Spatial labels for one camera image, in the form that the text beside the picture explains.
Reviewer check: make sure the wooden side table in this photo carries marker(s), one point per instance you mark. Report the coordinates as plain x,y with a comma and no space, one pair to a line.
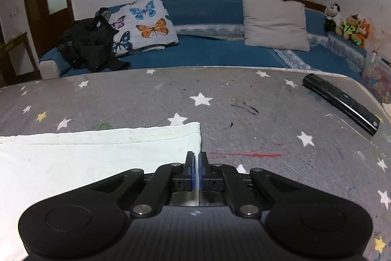
15,59

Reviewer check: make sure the clear plastic storage box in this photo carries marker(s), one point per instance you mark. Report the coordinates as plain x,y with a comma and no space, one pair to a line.
377,77

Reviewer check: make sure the beige pillow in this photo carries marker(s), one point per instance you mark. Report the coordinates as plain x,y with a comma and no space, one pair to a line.
275,22

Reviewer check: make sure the blue white patterned blanket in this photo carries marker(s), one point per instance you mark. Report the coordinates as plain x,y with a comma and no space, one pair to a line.
210,30

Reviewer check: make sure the butterfly print pillow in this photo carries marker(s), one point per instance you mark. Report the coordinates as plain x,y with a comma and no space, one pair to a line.
146,25

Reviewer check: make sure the long black device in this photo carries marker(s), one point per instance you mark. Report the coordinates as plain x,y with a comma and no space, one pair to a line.
339,100

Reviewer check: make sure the brown bear plush toy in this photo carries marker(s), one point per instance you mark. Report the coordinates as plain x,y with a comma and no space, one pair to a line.
348,27

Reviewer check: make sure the pale green garment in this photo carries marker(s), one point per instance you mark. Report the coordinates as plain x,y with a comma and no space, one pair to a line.
76,157

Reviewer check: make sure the panda plush toy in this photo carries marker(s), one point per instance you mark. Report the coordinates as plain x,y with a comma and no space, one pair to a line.
331,16

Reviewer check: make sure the grey star-print tablecloth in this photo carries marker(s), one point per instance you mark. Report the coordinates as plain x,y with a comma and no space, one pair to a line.
259,126

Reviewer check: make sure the orange plush toy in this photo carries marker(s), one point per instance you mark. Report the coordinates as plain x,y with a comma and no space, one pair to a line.
362,33

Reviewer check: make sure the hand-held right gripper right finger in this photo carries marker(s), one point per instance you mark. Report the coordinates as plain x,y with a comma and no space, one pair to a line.
202,170

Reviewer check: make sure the blue sofa bench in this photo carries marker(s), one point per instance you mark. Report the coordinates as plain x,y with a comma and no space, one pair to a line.
210,53

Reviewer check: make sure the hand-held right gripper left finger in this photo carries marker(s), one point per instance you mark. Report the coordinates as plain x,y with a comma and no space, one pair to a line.
191,170

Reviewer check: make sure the black bag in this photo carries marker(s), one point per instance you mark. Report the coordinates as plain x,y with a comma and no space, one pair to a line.
88,44

